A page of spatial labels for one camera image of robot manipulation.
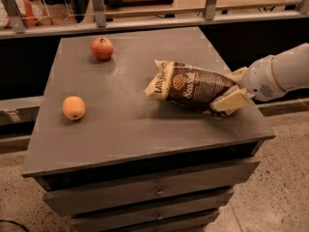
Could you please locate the orange white bag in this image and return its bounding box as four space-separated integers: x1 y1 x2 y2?
0 0 53 28

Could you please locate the grey drawer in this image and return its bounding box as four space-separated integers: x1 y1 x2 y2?
109 209 220 232
70 188 235 232
43 158 259 217

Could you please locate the black wooden bar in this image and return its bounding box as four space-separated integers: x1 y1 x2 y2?
103 0 174 8

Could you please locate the orange fruit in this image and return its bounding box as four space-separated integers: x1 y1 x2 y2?
62 96 86 120

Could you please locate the grey drawer cabinet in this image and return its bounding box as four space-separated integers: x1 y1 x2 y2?
22 27 274 219

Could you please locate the black floor cable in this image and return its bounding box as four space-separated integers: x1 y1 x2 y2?
0 219 31 232

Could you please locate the metal railing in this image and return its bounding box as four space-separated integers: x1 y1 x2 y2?
0 0 308 39

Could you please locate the bottom grey drawer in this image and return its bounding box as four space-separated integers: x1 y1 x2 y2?
109 209 220 232

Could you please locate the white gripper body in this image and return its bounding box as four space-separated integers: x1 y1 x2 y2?
242 55 286 102

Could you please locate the red apple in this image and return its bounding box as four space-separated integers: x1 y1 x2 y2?
91 37 114 61

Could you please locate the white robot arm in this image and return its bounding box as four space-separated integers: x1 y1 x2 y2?
210 43 309 115

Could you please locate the middle grey drawer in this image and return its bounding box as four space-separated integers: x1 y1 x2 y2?
70 188 235 232

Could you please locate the brown sea salt chip bag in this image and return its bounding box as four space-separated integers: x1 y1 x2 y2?
145 60 236 116

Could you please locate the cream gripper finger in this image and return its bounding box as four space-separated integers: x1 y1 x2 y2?
210 85 254 115
226 67 248 87

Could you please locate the top grey drawer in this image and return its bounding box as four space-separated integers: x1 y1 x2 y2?
43 158 259 217

